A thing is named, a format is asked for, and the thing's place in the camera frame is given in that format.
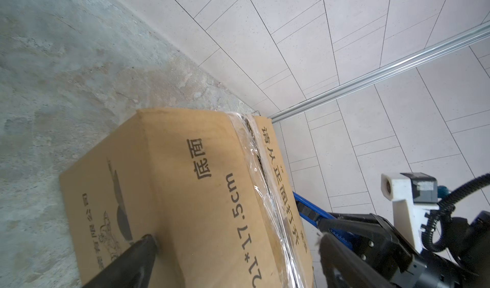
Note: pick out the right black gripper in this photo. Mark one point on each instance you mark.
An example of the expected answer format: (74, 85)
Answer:
(375, 241)

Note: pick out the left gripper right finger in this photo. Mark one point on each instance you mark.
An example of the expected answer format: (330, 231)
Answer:
(342, 268)

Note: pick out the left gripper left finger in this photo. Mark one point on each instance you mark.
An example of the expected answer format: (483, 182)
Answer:
(132, 269)

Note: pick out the blue utility knife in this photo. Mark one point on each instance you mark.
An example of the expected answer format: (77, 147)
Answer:
(317, 217)

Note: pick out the brown cardboard express box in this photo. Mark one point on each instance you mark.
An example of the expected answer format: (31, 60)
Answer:
(210, 187)

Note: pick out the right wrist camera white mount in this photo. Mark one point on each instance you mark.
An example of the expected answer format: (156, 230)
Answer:
(413, 196)

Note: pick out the right corner aluminium post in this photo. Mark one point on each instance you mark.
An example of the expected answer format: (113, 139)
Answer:
(422, 57)

